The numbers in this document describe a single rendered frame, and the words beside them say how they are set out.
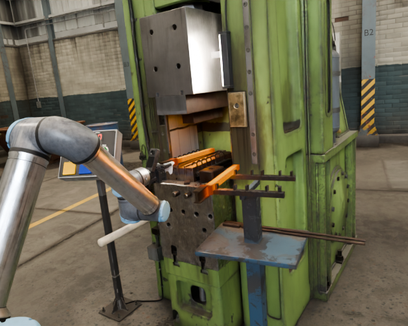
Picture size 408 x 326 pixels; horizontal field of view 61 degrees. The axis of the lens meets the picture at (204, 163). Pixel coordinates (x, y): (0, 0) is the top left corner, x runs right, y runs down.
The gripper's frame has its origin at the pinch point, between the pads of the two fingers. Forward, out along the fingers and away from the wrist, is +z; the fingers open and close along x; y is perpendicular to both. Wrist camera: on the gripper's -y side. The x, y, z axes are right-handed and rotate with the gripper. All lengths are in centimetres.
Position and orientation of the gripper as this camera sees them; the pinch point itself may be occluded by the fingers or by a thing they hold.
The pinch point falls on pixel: (170, 161)
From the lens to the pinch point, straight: 176.7
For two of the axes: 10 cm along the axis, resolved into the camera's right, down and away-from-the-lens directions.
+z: 5.6, -2.4, 7.9
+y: 1.0, 9.7, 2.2
